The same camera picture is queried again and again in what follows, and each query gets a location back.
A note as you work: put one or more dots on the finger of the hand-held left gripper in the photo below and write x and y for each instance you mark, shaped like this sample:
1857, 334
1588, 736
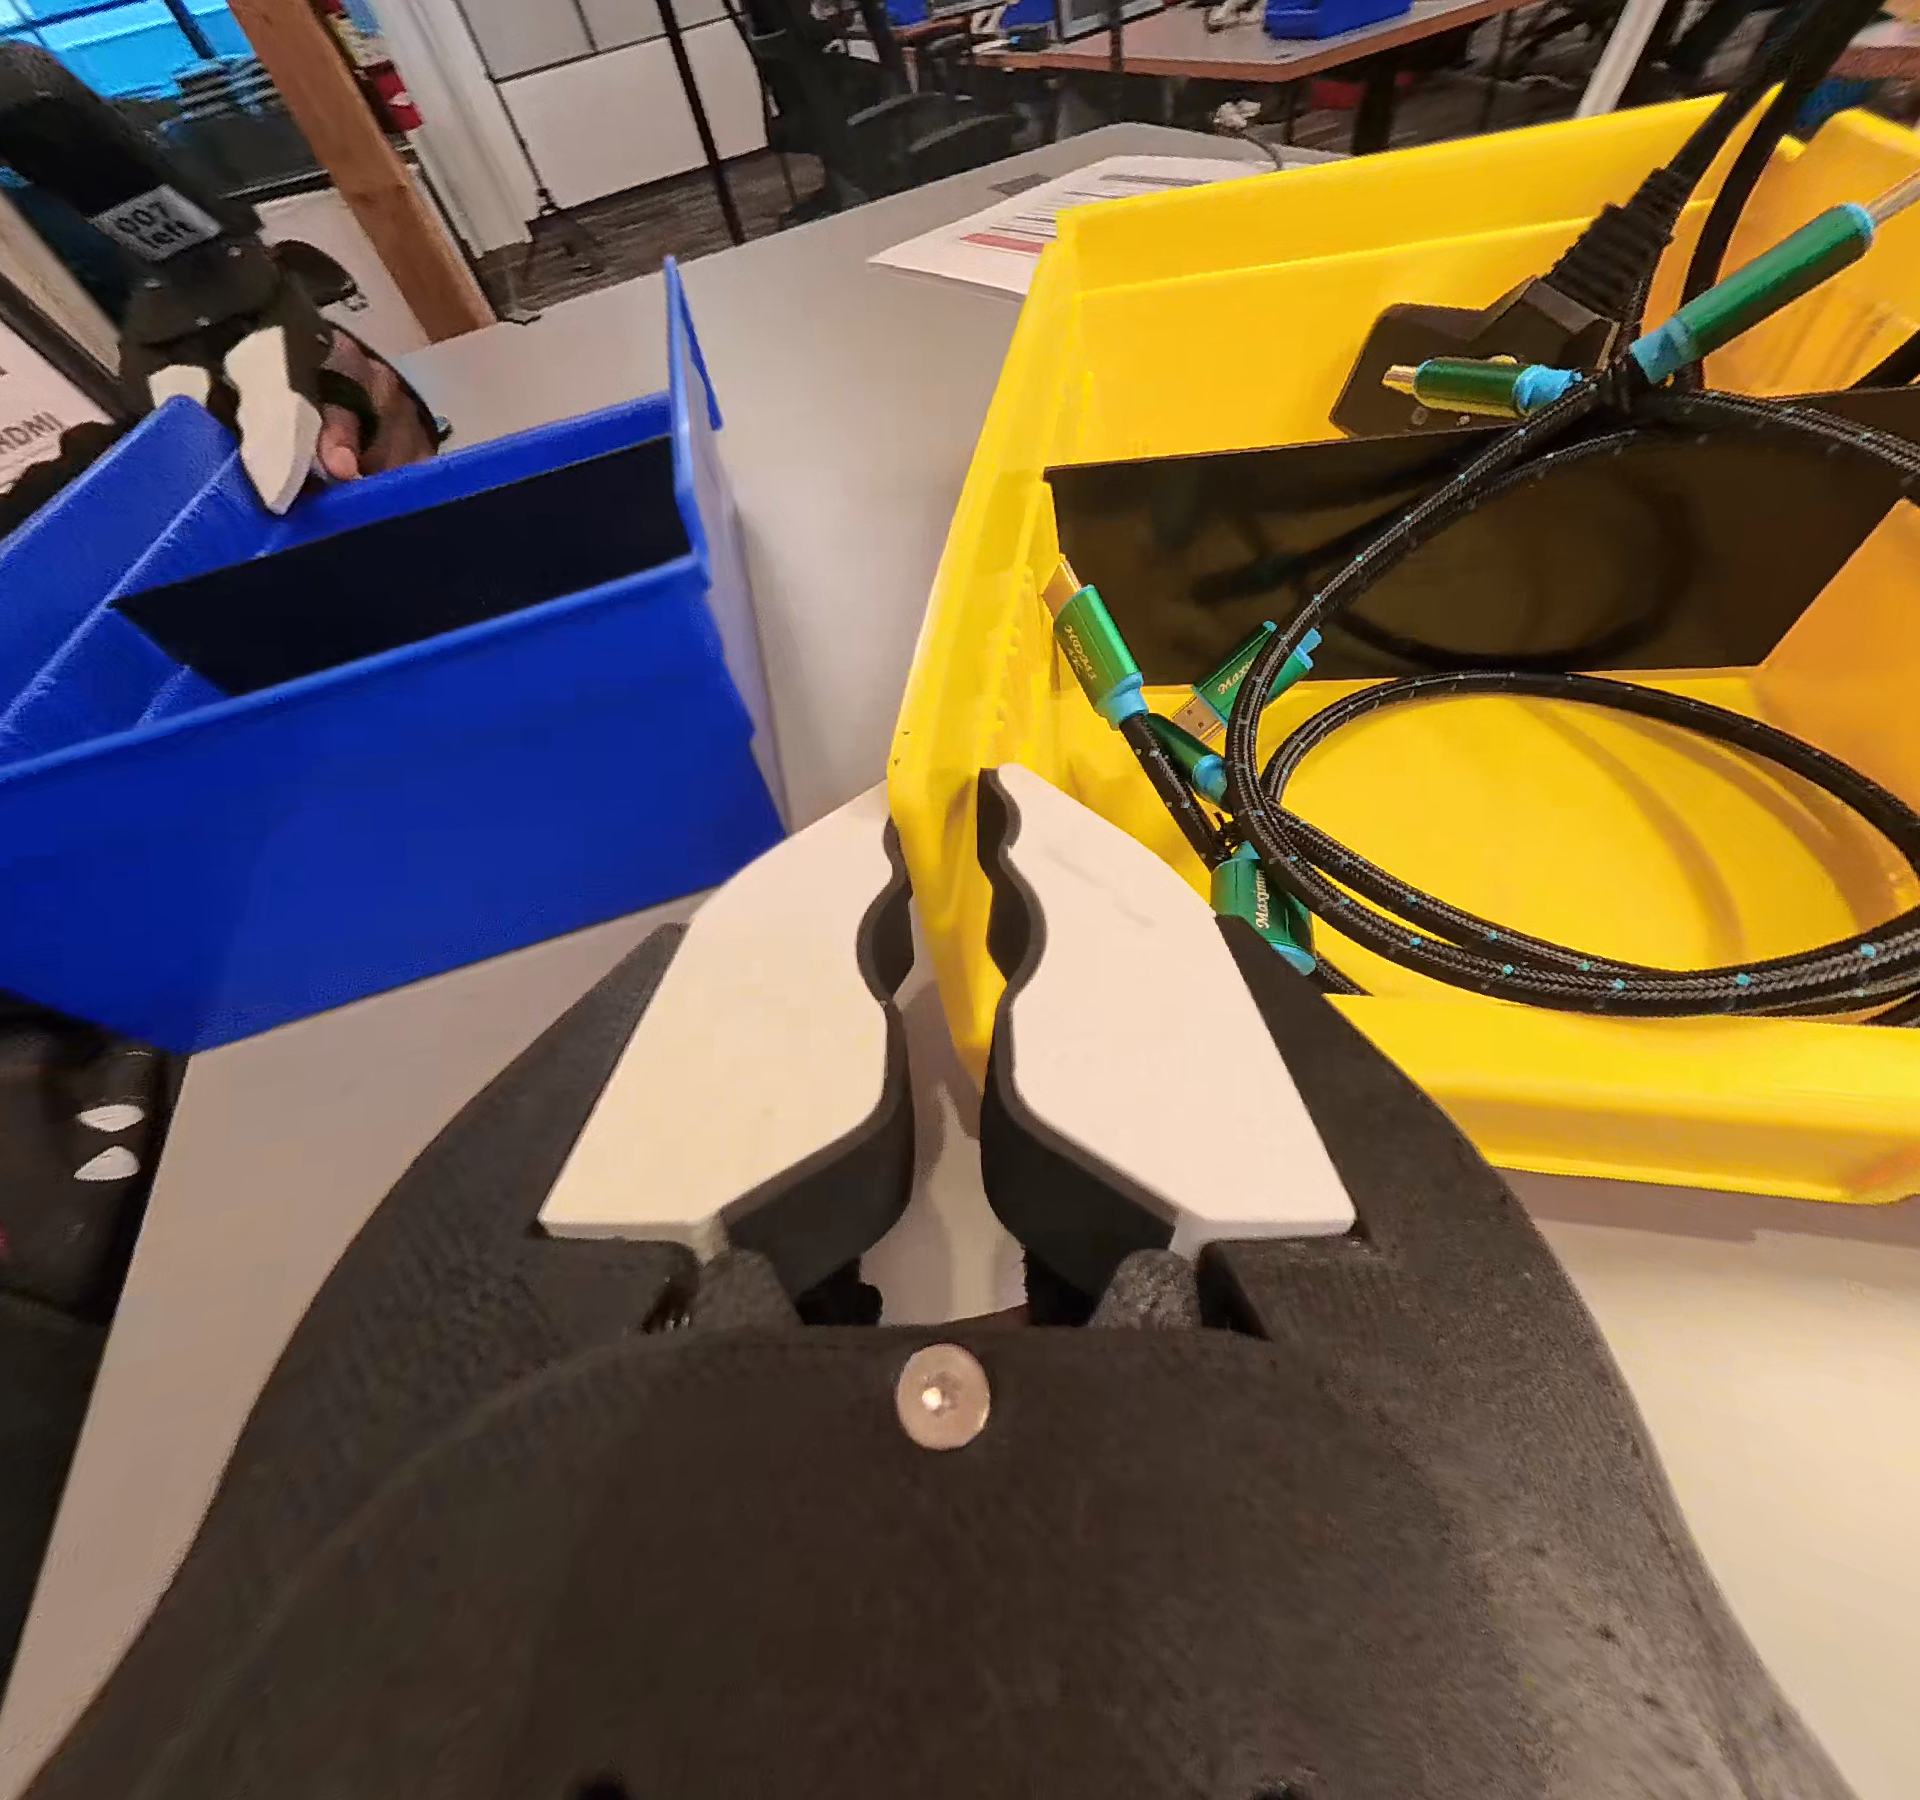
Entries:
182, 383
275, 422

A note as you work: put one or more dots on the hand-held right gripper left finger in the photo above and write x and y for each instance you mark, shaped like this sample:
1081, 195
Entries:
734, 1048

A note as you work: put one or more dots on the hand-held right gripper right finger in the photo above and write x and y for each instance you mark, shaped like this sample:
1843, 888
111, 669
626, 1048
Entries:
1173, 1062

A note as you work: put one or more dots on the yellow plastic bin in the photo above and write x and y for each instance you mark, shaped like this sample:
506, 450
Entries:
1866, 157
1573, 1108

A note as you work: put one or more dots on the blue plastic bin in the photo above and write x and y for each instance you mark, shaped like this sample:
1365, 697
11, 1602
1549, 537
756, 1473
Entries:
376, 838

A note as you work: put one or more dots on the person's left hand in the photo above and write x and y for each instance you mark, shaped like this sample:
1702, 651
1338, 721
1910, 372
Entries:
370, 430

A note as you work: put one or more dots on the black framed sign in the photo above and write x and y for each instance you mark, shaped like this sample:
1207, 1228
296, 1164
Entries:
32, 405

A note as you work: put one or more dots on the black divider in blue bin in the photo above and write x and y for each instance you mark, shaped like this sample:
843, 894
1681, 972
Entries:
417, 571

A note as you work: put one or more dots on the black stand pole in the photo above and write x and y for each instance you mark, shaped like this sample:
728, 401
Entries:
681, 60

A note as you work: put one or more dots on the black divider in yellow bin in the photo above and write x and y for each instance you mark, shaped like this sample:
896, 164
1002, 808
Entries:
1423, 555

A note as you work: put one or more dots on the black bag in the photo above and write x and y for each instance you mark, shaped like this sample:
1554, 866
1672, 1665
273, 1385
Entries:
74, 1201

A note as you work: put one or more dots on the black office chair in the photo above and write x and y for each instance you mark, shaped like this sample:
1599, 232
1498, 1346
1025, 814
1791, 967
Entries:
868, 89

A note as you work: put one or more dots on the printed paper sheet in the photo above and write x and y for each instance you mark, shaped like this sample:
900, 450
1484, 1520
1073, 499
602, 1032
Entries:
1018, 224

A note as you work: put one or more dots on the wooden work table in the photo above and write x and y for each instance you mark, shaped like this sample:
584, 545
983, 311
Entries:
1291, 60

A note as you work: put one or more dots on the wooden post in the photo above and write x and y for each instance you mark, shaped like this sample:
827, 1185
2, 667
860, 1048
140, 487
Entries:
321, 106

